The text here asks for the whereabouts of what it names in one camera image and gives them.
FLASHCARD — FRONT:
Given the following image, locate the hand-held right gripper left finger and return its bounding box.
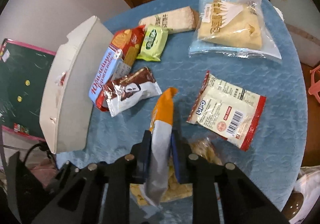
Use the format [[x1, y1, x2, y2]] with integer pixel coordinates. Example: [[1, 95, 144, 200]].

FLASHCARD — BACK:
[[32, 130, 153, 224]]

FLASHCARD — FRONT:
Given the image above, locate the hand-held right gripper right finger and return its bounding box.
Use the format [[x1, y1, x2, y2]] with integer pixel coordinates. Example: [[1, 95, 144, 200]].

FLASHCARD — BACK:
[[171, 129, 289, 224]]

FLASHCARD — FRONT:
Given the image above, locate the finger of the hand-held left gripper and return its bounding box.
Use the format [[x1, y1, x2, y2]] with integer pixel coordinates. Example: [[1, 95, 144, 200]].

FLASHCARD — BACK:
[[49, 160, 83, 189]]

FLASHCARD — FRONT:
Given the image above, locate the orange and white snack packet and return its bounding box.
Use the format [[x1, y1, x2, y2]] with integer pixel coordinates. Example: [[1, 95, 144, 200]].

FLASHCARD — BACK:
[[140, 87, 178, 206]]

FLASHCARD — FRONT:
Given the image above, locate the white plastic bin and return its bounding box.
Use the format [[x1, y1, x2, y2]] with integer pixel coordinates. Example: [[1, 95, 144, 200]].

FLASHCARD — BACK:
[[39, 16, 118, 153]]

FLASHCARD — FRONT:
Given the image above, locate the beige cracker packet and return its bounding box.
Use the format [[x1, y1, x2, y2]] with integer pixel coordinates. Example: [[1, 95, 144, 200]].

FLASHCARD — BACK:
[[139, 6, 200, 34]]

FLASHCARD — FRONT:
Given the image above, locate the person's pink fleece clothing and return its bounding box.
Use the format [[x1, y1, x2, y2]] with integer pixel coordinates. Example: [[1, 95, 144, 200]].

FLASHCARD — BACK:
[[25, 158, 59, 187]]

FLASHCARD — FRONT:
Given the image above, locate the red and white snack packet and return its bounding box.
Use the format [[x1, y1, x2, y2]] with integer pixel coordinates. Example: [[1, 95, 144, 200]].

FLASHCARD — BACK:
[[186, 70, 267, 152]]

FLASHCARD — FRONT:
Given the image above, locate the brown and white chocolate packet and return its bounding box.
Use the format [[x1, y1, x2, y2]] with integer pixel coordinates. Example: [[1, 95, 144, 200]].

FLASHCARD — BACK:
[[96, 67, 163, 118]]

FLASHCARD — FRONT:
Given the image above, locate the blue biscuit packet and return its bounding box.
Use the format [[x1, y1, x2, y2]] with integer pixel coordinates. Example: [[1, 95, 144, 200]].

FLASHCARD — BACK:
[[89, 47, 132, 105]]

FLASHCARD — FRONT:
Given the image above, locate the green snack packet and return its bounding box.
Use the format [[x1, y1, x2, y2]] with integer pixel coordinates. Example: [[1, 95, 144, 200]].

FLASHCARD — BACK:
[[136, 25, 169, 62]]

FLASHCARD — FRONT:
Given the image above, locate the orange-red biscuit packet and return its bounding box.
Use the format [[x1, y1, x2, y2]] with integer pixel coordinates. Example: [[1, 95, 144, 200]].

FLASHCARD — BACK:
[[110, 25, 146, 67]]

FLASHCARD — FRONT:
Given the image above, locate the brown round bedpost knob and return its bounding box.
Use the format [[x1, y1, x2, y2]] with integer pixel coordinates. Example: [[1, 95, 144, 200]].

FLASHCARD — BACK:
[[282, 193, 304, 219]]

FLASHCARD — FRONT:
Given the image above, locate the white checkered blanket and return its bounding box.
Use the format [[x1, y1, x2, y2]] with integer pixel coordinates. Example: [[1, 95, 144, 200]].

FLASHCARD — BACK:
[[295, 165, 320, 222]]

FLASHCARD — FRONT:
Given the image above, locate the clear bag of triangular cake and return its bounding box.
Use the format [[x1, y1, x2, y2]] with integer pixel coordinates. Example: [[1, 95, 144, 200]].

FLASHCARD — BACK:
[[189, 0, 282, 61]]

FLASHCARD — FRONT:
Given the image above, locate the pink plastic stool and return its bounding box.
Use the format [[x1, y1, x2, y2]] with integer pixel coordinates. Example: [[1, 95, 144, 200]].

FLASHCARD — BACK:
[[309, 64, 320, 105]]

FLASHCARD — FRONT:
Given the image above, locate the grey floral wardrobe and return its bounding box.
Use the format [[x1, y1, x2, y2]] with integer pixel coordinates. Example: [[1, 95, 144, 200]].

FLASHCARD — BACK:
[[271, 0, 320, 67]]

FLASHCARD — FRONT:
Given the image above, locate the green chalkboard with pink frame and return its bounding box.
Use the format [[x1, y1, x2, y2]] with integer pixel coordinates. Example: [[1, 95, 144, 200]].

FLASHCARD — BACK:
[[0, 38, 57, 141]]

